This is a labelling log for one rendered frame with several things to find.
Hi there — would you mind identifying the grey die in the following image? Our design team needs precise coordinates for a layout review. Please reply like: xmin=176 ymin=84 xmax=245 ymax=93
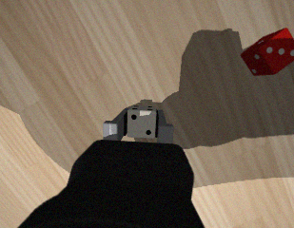
xmin=127 ymin=105 xmax=157 ymax=139

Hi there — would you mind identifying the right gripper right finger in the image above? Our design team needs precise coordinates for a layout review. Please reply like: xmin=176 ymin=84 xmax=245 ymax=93
xmin=155 ymin=109 xmax=174 ymax=143

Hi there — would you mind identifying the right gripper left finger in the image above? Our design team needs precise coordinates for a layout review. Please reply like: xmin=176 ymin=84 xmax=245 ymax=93
xmin=103 ymin=108 xmax=129 ymax=141

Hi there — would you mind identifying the red die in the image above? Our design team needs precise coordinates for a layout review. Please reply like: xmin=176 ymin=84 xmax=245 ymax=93
xmin=241 ymin=28 xmax=294 ymax=76

